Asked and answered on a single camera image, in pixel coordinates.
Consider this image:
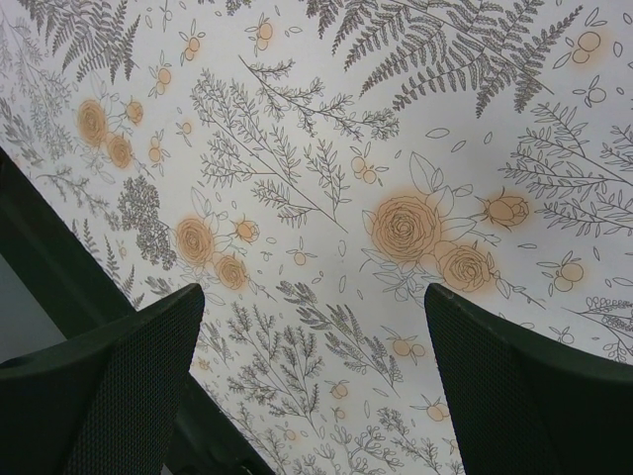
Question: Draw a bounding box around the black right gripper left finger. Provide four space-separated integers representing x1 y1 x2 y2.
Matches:
1 284 205 474

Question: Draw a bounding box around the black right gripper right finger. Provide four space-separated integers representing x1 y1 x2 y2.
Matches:
424 284 632 474

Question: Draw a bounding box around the floral patterned table mat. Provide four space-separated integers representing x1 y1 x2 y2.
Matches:
1 1 632 474

